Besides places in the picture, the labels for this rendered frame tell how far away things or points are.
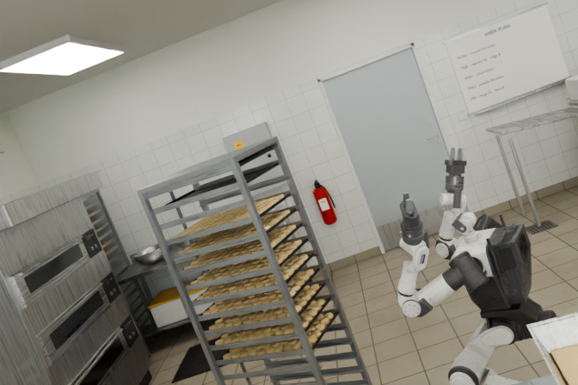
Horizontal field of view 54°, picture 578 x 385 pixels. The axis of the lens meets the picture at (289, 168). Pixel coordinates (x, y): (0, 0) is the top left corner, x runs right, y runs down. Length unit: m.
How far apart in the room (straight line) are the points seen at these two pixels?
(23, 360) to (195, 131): 3.12
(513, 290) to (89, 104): 5.24
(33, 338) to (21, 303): 0.25
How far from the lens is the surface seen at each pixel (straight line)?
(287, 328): 3.10
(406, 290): 2.49
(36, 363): 4.42
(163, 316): 6.34
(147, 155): 6.62
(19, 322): 4.35
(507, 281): 2.61
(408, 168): 6.45
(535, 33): 6.68
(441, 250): 3.01
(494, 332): 2.76
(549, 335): 1.42
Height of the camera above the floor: 1.97
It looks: 6 degrees down
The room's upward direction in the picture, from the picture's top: 21 degrees counter-clockwise
